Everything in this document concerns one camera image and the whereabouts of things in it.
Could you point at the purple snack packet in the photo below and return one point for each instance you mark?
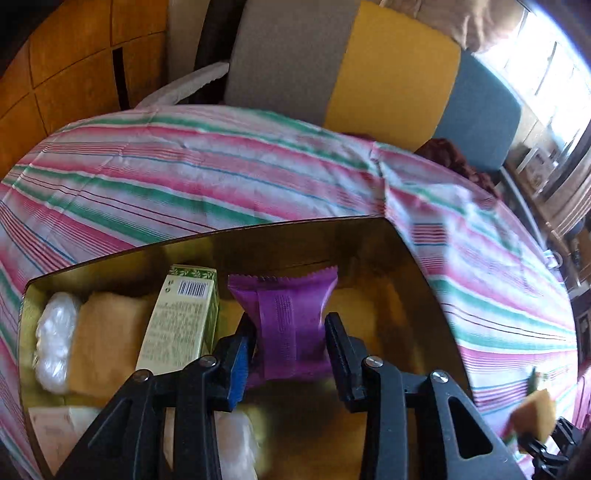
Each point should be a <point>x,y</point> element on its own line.
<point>286,323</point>

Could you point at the yellow sponge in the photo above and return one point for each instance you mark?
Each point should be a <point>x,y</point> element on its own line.
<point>535,415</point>
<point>106,346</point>

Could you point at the wooden desk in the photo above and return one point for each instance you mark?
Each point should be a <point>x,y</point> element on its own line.
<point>561,217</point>

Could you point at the striped bedsheet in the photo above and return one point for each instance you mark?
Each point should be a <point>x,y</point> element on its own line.
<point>184,184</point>

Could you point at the gold metal tin tray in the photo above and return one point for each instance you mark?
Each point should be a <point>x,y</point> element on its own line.
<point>415,295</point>

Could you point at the dark red cloth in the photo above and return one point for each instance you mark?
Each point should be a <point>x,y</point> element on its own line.
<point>448,157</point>

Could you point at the small green white box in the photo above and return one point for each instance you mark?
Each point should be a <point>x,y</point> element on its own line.
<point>180,323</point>

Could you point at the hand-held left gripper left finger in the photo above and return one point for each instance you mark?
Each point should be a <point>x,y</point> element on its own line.
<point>238,374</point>

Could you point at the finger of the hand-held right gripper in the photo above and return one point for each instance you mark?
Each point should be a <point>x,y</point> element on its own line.
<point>570,436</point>
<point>538,454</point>

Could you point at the bright window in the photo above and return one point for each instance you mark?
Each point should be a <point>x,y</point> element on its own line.
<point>545,60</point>

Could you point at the white plastic bag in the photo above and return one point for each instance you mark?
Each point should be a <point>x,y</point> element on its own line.
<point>240,443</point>
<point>55,341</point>

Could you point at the wooden wardrobe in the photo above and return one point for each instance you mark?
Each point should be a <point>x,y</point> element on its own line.
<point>69,60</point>

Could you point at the pale patterned curtain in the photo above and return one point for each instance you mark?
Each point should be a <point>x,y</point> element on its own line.
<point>485,23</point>

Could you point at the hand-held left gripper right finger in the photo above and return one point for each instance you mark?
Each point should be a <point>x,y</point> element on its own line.
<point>339,364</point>

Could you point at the beige packet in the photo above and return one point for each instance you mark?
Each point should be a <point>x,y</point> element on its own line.
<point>55,434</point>

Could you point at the grey yellow blue armchair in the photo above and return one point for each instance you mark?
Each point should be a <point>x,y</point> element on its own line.
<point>392,69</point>

